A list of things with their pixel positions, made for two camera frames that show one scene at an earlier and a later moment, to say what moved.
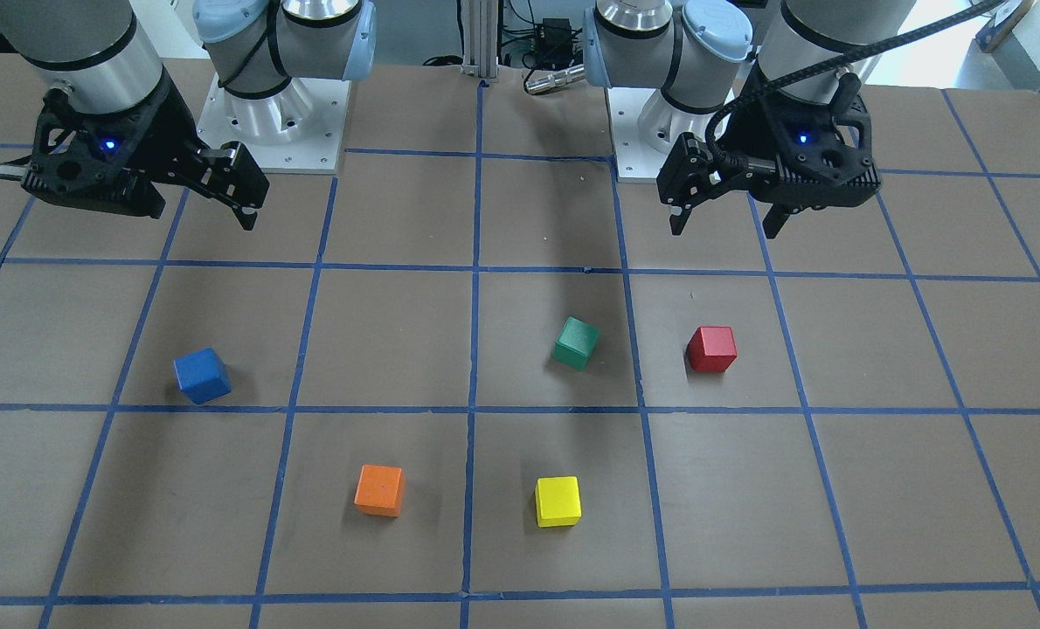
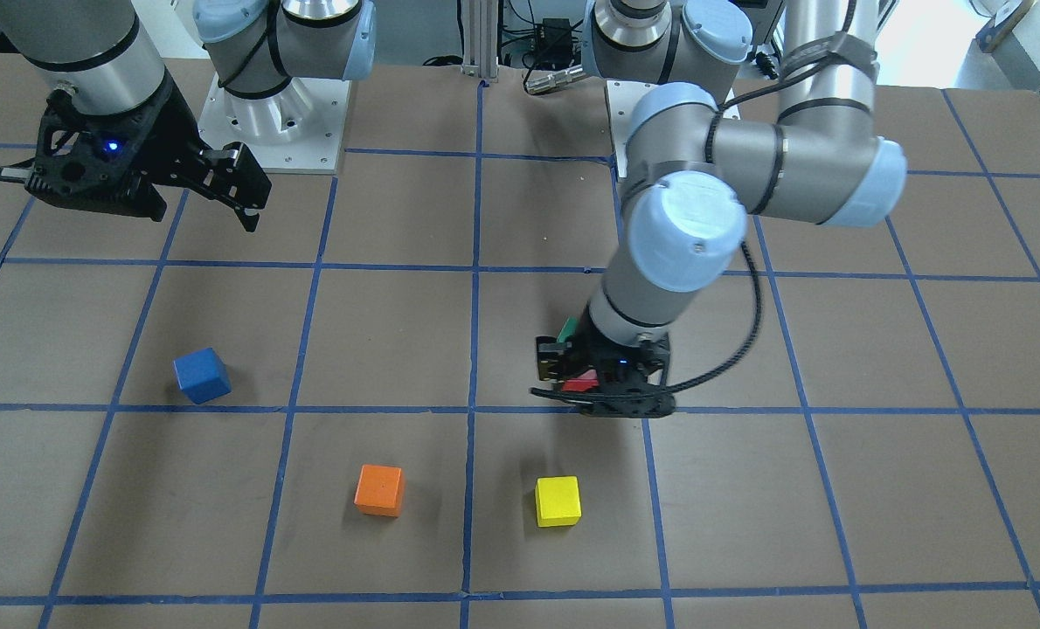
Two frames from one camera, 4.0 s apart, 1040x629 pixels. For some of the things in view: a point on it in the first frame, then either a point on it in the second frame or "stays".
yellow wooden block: x=558 y=501 stays
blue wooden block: x=203 y=375 stays
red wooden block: x=711 y=349 → x=583 y=383
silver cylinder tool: x=555 y=79 stays
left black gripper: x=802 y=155 → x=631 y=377
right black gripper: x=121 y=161 stays
